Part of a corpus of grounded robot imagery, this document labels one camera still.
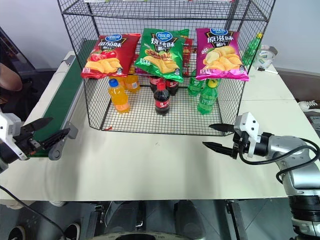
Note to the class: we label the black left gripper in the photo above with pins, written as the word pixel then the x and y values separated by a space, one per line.
pixel 26 143

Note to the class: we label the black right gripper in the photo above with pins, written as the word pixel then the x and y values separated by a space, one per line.
pixel 240 143

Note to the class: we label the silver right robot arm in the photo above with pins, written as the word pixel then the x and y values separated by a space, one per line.
pixel 300 175

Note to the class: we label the green conveyor belt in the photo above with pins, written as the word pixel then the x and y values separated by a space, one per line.
pixel 62 92

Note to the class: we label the green lemon soda bottle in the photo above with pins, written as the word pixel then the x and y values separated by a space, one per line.
pixel 195 86
pixel 251 51
pixel 207 100

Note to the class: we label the small red clip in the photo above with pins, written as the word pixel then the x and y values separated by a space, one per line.
pixel 108 129

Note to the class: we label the cola bottle red label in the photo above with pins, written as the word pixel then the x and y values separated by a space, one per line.
pixel 161 101
pixel 172 87
pixel 153 85

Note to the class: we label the white marker pen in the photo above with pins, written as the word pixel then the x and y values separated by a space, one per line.
pixel 268 71

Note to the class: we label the orange soda bottle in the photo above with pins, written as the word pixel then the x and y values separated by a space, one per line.
pixel 132 83
pixel 119 98

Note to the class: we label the purple original chips bag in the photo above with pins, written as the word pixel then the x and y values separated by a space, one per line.
pixel 221 55

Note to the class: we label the red tomato chips bag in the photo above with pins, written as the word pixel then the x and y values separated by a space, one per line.
pixel 107 60

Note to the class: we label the green barbecue chips bag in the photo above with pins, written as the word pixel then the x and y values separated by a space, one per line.
pixel 160 57

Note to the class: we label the black sneaker white sole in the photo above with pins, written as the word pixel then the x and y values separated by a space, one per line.
pixel 17 233
pixel 72 231

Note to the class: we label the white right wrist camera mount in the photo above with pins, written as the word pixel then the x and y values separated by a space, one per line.
pixel 248 123

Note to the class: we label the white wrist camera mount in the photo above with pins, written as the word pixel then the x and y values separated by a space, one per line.
pixel 10 130
pixel 248 123

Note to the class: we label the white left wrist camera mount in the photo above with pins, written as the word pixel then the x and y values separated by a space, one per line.
pixel 10 130

